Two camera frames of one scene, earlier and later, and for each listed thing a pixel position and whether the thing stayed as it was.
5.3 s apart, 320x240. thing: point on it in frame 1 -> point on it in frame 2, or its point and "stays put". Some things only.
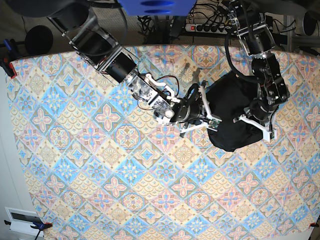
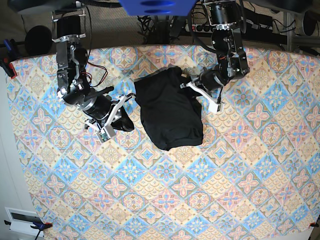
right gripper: [261, 111] -> [209, 81]
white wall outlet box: [22, 220] stays put
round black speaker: [38, 40] stays put
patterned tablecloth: [100, 165] stays put
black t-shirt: [226, 98] -> [171, 111]
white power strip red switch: [218, 29] stays put
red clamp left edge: [10, 55] stays put
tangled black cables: [160, 29] stays put
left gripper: [188, 110] -> [100, 108]
